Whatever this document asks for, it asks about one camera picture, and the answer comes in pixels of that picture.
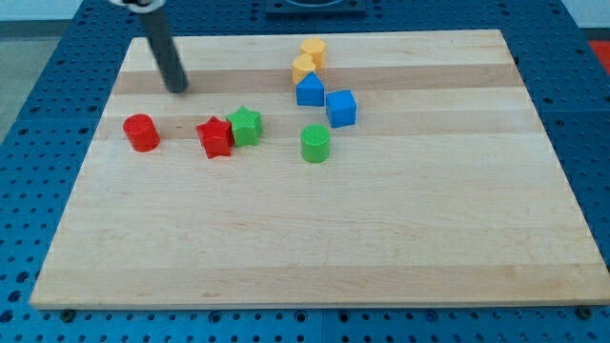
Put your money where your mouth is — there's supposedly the green cylinder block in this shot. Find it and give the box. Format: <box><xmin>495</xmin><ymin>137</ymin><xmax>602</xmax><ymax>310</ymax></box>
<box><xmin>300</xmin><ymin>124</ymin><xmax>331</xmax><ymax>163</ymax></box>

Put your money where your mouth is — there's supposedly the blue cube block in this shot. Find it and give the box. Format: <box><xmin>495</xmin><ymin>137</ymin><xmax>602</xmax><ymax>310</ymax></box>
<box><xmin>326</xmin><ymin>90</ymin><xmax>357</xmax><ymax>128</ymax></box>

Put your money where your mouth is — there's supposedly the green star block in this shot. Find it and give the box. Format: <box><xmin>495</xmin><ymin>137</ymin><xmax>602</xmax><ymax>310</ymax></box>
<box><xmin>227</xmin><ymin>106</ymin><xmax>263</xmax><ymax>147</ymax></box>

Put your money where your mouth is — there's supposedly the blue pentagon block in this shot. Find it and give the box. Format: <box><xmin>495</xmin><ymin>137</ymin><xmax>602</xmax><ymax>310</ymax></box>
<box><xmin>295</xmin><ymin>72</ymin><xmax>325</xmax><ymax>107</ymax></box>

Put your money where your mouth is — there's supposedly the red star block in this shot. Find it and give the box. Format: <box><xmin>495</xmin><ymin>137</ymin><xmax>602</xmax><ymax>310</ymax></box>
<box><xmin>195</xmin><ymin>116</ymin><xmax>234</xmax><ymax>159</ymax></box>

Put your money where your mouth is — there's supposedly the yellow heart block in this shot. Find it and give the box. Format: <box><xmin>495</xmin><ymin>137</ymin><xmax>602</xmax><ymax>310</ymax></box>
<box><xmin>292</xmin><ymin>53</ymin><xmax>316</xmax><ymax>85</ymax></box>

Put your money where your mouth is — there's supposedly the yellow cylinder block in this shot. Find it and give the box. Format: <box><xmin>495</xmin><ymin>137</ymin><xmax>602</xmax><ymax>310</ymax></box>
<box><xmin>300</xmin><ymin>37</ymin><xmax>327</xmax><ymax>70</ymax></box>

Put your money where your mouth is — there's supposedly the wooden board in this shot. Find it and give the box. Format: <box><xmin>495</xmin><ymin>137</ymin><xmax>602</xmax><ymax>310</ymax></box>
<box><xmin>30</xmin><ymin>30</ymin><xmax>609</xmax><ymax>311</ymax></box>

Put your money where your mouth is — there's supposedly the red cylinder block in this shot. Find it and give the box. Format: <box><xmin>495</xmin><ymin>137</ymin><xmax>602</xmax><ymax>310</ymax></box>
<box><xmin>123</xmin><ymin>113</ymin><xmax>160</xmax><ymax>152</ymax></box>

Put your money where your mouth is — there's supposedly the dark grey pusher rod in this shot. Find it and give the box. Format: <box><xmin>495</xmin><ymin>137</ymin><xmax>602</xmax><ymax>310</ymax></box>
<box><xmin>138</xmin><ymin>6</ymin><xmax>189</xmax><ymax>93</ymax></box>

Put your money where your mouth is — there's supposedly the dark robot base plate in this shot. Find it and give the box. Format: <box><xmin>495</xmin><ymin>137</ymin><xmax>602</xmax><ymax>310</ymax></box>
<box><xmin>264</xmin><ymin>0</ymin><xmax>366</xmax><ymax>17</ymax></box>

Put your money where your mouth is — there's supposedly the silver rod mount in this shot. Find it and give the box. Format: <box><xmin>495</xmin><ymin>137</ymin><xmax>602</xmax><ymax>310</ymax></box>
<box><xmin>109</xmin><ymin>0</ymin><xmax>166</xmax><ymax>14</ymax></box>

